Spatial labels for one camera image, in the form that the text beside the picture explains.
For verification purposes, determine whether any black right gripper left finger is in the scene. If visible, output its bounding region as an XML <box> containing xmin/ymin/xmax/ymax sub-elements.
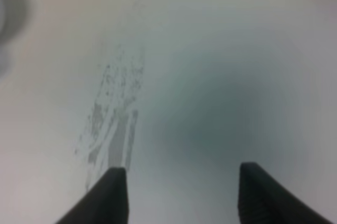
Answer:
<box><xmin>58</xmin><ymin>167</ymin><xmax>129</xmax><ymax>224</ymax></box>

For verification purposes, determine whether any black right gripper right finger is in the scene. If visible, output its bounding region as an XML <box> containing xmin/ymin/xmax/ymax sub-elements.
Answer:
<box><xmin>237</xmin><ymin>162</ymin><xmax>331</xmax><ymax>224</ymax></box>

